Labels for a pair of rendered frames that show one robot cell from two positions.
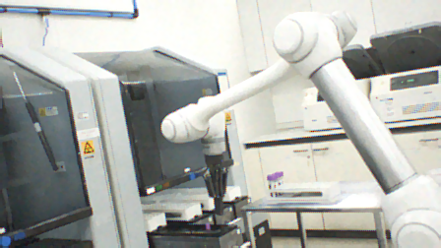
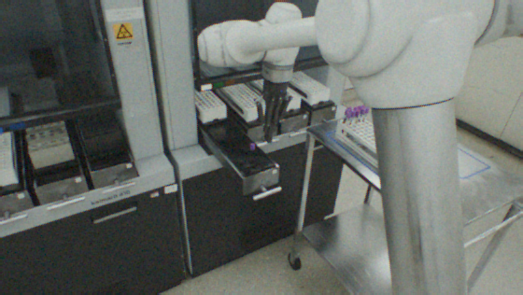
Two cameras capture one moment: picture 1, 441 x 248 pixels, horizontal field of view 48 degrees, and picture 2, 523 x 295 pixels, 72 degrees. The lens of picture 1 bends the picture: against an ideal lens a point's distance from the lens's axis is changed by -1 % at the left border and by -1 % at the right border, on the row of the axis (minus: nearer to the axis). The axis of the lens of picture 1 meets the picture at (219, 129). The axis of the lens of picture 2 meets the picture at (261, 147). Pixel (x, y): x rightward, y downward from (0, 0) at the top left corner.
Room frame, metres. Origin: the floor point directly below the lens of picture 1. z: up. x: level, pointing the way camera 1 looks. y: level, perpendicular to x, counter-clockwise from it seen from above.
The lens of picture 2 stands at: (0.91, -0.29, 1.52)
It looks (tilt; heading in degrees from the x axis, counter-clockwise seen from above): 35 degrees down; 21
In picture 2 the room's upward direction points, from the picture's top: 3 degrees clockwise
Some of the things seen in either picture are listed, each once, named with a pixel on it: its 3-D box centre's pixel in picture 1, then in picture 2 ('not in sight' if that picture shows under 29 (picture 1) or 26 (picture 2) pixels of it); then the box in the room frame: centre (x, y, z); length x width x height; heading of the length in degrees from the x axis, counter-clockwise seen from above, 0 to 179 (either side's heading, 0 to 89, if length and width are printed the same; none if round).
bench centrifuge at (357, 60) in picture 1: (344, 87); not in sight; (4.17, -1.09, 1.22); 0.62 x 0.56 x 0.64; 141
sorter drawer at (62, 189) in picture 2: not in sight; (50, 136); (1.65, 0.81, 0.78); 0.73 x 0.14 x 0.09; 53
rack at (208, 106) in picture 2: (132, 222); (200, 100); (2.05, 0.42, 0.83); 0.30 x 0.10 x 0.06; 53
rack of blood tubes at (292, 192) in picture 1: (301, 193); (374, 146); (1.99, -0.29, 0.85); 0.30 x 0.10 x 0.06; 51
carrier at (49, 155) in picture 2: not in sight; (52, 154); (1.51, 0.62, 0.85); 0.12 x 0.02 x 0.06; 144
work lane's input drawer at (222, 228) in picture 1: (165, 236); (219, 132); (1.94, 0.28, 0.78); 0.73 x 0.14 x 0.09; 53
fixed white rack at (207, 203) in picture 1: (190, 204); (271, 91); (2.25, 0.19, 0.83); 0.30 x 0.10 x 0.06; 53
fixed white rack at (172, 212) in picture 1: (168, 213); (240, 99); (2.13, 0.28, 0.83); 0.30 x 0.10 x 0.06; 53
